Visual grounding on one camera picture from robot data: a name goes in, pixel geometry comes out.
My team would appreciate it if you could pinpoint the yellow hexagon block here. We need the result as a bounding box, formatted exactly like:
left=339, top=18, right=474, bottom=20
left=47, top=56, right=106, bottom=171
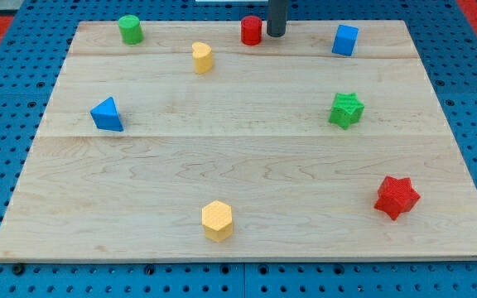
left=201, top=200, right=234, bottom=243

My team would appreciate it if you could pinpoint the light wooden board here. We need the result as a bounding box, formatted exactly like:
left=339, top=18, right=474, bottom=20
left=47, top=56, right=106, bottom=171
left=0, top=20, right=477, bottom=263

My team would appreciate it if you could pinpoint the yellow heart block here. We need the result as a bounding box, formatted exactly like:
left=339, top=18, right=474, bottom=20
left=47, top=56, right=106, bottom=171
left=191, top=41, right=214, bottom=75

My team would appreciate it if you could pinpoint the green star block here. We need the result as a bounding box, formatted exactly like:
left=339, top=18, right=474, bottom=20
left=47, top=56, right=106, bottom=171
left=328, top=93, right=365, bottom=130

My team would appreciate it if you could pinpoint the red cylinder block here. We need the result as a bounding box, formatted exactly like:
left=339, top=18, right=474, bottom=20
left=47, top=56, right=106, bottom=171
left=240, top=16, right=263, bottom=46

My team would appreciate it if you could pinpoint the blue triangle block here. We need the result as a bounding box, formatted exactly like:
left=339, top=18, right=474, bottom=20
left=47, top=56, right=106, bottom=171
left=90, top=97, right=123, bottom=132

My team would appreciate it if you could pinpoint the blue cube block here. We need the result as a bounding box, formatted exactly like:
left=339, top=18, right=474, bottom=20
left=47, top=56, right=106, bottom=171
left=331, top=24, right=359, bottom=56

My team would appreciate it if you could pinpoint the green cylinder block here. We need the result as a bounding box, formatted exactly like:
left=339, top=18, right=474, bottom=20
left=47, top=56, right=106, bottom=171
left=118, top=15, right=144, bottom=45

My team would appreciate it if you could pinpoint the red star block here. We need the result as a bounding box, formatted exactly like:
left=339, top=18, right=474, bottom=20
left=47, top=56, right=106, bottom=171
left=374, top=175, right=421, bottom=221

